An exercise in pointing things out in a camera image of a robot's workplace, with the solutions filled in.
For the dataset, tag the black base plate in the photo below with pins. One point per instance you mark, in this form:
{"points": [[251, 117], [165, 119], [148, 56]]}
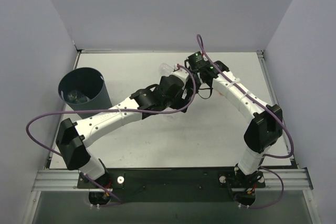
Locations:
{"points": [[197, 184]]}

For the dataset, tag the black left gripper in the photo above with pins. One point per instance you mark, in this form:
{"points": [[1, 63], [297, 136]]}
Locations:
{"points": [[187, 91]]}

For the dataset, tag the clear crushed plastic bottle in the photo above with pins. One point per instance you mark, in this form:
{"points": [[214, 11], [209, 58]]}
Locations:
{"points": [[76, 97]]}

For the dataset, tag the aluminium frame rail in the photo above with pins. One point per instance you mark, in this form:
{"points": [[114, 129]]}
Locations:
{"points": [[55, 180]]}

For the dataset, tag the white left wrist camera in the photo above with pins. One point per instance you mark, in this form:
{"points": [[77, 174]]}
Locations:
{"points": [[181, 73]]}

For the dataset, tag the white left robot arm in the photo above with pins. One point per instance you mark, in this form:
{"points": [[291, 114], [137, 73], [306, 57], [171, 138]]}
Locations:
{"points": [[74, 138]]}

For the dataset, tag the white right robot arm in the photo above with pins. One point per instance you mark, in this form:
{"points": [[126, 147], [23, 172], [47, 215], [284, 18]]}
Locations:
{"points": [[263, 130]]}

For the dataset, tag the blue label water bottle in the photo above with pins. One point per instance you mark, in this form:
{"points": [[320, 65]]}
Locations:
{"points": [[165, 69]]}

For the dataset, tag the dark round garbage bin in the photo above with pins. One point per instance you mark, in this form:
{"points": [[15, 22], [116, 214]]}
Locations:
{"points": [[91, 83]]}

